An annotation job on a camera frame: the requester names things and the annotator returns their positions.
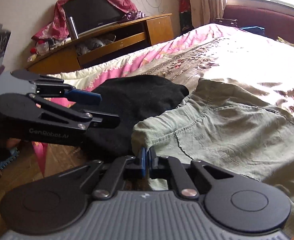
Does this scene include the green pants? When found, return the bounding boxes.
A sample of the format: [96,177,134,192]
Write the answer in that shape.
[131,79,294,237]

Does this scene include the silver thermos bottle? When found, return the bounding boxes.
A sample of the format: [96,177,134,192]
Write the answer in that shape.
[66,16,79,40]

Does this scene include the red floral cloth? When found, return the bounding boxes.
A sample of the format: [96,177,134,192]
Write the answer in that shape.
[31,0,138,42]

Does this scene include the wooden TV cabinet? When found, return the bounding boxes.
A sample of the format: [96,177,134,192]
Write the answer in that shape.
[27,14,174,74]

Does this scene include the black television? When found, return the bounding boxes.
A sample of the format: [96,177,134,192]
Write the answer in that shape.
[62,0,125,34]

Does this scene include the black folded garment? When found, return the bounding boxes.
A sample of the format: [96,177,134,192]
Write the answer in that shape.
[71,75,189,162]

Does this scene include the floral bedspread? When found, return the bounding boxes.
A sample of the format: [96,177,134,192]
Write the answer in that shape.
[31,23,294,178]

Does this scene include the blue item by headboard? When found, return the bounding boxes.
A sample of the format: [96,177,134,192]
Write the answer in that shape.
[241,26,265,36]

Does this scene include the maroon headboard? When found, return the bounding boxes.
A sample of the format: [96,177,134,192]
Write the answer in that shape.
[223,5,294,43]

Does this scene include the beige curtain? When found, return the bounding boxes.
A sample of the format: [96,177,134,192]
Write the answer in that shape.
[184,0,228,29]

